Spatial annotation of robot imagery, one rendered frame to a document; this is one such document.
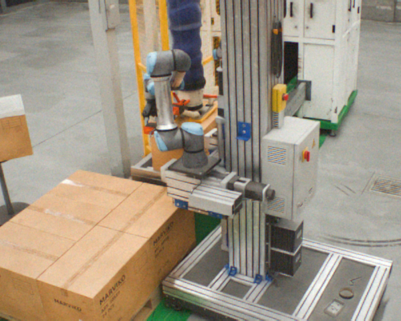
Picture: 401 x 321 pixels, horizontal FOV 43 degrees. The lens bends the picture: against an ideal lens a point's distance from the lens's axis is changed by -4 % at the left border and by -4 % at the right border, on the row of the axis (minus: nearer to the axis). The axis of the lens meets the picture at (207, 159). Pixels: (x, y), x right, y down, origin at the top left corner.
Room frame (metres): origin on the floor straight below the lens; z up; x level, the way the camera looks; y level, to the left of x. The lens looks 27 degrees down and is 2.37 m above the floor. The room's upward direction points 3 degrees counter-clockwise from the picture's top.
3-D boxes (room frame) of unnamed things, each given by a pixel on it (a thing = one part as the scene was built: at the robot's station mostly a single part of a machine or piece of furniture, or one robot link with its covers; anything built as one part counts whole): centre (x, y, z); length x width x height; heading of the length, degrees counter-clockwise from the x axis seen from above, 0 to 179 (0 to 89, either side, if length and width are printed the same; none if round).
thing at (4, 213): (3.84, 1.76, 0.31); 0.40 x 0.40 x 0.62
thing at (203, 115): (3.58, 0.01, 0.98); 0.34 x 0.10 x 0.05; 157
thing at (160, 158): (3.61, 0.10, 0.75); 0.60 x 0.40 x 0.40; 157
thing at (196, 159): (2.64, 0.07, 1.09); 0.15 x 0.15 x 0.10
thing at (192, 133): (2.64, 0.08, 1.20); 0.13 x 0.12 x 0.14; 105
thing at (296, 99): (4.23, -0.55, 0.50); 2.31 x 0.05 x 0.19; 154
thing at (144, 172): (3.33, 0.26, 0.58); 0.70 x 0.03 x 0.06; 64
